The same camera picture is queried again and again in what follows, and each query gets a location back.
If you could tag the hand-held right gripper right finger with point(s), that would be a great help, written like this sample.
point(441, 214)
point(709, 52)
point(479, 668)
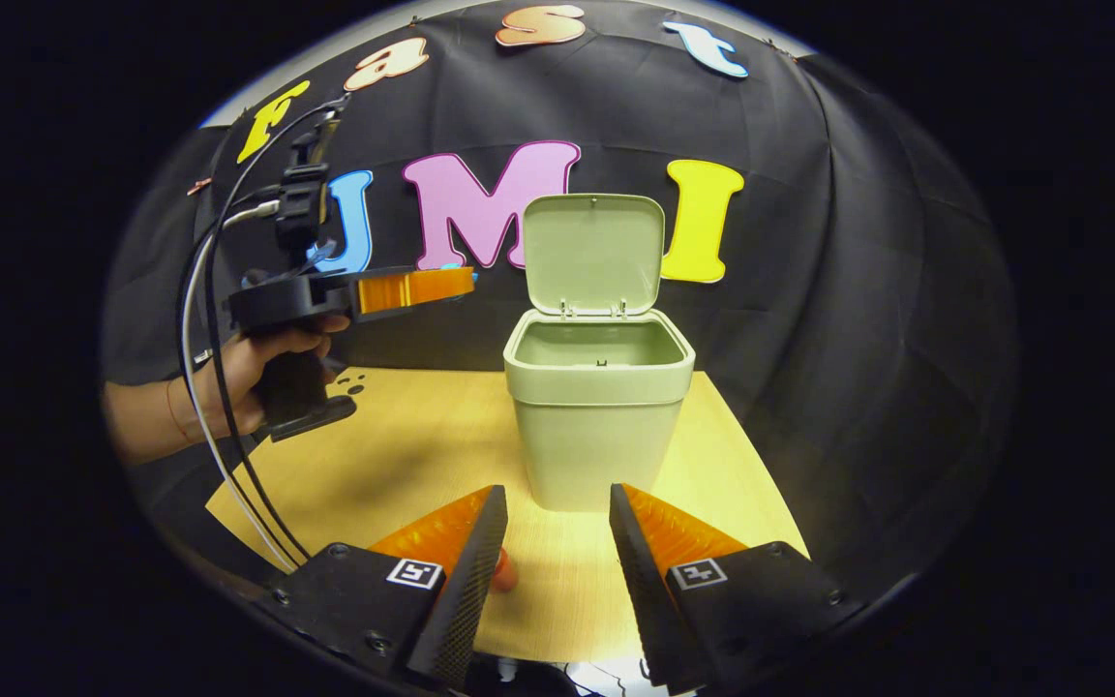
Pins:
point(645, 590)

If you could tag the wooden desktop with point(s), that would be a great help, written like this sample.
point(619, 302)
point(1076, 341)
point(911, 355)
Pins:
point(422, 445)

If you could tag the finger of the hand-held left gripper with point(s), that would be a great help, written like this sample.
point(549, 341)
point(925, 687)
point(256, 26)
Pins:
point(412, 288)

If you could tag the black backdrop cloth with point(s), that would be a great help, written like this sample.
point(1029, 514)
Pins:
point(858, 290)

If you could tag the green desktop garbage bin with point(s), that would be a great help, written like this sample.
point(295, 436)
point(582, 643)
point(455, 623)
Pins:
point(596, 436)

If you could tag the orange paper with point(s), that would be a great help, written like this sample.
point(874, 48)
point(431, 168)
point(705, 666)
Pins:
point(506, 576)

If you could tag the copper clip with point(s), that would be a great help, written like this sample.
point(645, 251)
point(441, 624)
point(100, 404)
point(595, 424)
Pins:
point(198, 185)

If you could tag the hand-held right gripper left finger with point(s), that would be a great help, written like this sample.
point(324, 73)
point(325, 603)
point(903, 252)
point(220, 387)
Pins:
point(466, 600)

